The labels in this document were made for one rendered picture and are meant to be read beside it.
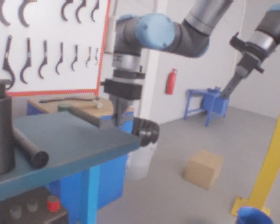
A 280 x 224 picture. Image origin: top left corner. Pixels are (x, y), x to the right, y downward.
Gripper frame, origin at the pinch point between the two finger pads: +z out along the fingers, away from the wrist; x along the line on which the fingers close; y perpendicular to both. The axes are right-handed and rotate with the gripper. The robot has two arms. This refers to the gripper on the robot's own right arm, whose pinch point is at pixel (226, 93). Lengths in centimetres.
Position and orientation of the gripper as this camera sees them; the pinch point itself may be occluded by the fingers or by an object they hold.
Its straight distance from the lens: 67.8
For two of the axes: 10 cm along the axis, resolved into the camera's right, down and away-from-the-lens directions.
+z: -5.4, 7.9, 2.9
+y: 7.4, 6.1, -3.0
